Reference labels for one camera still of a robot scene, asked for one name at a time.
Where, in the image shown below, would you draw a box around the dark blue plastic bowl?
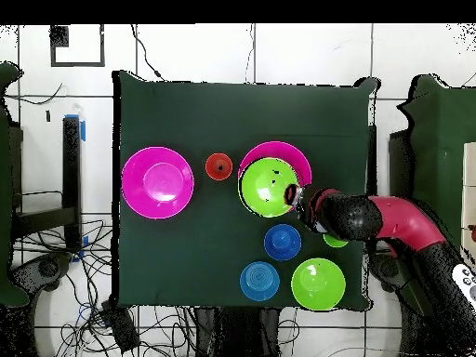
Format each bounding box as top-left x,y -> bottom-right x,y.
263,223 -> 302,262

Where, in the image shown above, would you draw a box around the green plastic cup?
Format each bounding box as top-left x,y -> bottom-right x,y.
322,233 -> 350,249

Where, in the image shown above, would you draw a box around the black metal stand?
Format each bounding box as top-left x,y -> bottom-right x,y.
12,113 -> 87,252

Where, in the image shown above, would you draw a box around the light blue plastic bowl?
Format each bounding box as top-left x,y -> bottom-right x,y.
239,260 -> 281,302

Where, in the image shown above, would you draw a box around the black square frame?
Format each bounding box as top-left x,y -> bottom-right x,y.
49,24 -> 106,68

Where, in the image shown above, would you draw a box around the black power adapter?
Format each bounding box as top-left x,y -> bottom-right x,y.
100,299 -> 141,353

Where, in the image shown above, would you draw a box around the green clothed side table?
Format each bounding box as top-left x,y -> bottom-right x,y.
0,60 -> 30,308
396,73 -> 476,317

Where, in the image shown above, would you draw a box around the red plastic cup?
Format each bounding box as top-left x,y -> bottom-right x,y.
205,152 -> 234,182

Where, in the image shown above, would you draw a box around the green plastic bowl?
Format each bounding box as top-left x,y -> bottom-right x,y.
290,257 -> 347,311
238,157 -> 301,219

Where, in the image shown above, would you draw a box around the white box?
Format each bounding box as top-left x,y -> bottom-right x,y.
461,139 -> 476,261

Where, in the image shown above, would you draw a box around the thin black floor cable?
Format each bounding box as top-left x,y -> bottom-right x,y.
129,24 -> 165,81

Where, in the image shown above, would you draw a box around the dark green tablecloth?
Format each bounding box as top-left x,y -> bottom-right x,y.
112,70 -> 381,311

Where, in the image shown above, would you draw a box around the pink plastic bowl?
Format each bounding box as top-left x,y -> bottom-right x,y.
121,146 -> 195,220
237,140 -> 313,187

